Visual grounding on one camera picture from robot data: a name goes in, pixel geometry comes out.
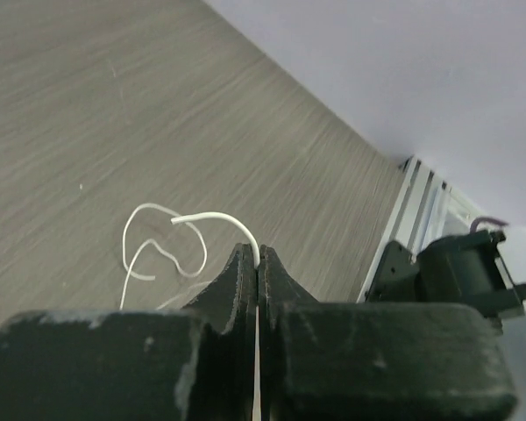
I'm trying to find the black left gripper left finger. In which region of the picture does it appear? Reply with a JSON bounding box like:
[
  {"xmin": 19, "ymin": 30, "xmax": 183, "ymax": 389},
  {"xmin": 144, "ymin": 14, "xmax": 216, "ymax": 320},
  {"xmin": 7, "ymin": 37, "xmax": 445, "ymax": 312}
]
[{"xmin": 0, "ymin": 245, "xmax": 257, "ymax": 420}]

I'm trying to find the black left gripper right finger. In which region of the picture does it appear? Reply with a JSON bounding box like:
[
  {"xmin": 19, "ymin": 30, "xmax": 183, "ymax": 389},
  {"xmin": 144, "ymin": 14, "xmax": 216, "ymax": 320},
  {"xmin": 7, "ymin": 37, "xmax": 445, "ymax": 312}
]
[{"xmin": 258, "ymin": 246, "xmax": 518, "ymax": 420}]

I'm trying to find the white wire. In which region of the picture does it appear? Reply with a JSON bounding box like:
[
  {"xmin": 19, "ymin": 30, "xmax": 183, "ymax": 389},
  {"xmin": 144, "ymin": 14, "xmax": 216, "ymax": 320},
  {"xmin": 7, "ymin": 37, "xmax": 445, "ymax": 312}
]
[{"xmin": 118, "ymin": 203, "xmax": 262, "ymax": 311}]

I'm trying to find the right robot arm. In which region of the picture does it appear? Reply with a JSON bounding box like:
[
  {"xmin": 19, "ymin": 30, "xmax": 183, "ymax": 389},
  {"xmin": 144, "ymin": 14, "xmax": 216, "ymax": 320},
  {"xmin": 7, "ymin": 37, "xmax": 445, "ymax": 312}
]
[{"xmin": 365, "ymin": 230, "xmax": 526, "ymax": 321}]

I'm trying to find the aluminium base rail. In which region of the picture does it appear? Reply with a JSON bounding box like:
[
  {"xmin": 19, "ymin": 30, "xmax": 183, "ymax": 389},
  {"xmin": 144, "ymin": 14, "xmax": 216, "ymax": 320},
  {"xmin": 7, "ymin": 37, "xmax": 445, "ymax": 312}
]
[{"xmin": 358, "ymin": 156, "xmax": 481, "ymax": 302}]

